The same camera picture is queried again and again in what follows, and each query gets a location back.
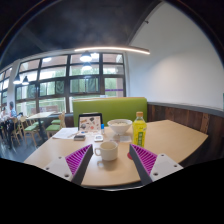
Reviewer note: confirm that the small white flat device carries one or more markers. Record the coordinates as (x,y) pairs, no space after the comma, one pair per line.
(98,138)

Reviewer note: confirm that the person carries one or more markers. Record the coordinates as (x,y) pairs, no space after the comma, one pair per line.
(12,115)
(2,115)

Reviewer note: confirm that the green upholstered bench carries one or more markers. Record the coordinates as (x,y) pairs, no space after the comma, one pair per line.
(110,108)

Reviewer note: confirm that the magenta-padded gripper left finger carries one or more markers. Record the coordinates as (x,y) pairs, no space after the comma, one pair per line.
(58,166)

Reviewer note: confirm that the black framed picture stand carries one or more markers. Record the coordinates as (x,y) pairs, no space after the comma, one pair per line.
(90,123)

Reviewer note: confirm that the flat round red coaster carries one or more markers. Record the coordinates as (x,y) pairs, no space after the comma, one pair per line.
(129,156)

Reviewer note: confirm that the black pendant lamps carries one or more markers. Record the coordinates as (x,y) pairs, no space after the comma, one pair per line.
(86,57)

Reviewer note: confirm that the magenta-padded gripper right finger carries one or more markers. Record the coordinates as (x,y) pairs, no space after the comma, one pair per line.
(165,165)

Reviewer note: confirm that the white ceramic bowl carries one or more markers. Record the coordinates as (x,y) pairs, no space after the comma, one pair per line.
(119,127)

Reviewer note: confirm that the long curved linear light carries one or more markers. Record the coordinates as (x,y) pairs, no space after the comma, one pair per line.
(113,49)

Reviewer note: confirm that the white paper sheets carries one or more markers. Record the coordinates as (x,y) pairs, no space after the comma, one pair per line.
(65,133)

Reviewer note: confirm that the yellow drink bottle green label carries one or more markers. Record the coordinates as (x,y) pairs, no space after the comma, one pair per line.
(139,131)

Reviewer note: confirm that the wooden dining table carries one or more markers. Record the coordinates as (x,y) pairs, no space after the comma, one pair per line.
(41,115)

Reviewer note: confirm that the wooden chairs with green seats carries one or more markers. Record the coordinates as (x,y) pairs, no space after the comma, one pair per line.
(31,128)

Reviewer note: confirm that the black framed window wall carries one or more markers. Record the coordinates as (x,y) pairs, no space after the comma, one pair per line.
(63,80)

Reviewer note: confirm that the small blue-capped white bottle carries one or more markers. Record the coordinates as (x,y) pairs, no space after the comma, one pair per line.
(102,129)

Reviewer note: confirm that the small dark flat box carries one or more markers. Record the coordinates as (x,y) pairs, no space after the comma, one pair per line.
(79,137)

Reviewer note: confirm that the white ceramic mug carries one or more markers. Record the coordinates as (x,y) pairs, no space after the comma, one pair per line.
(108,151)

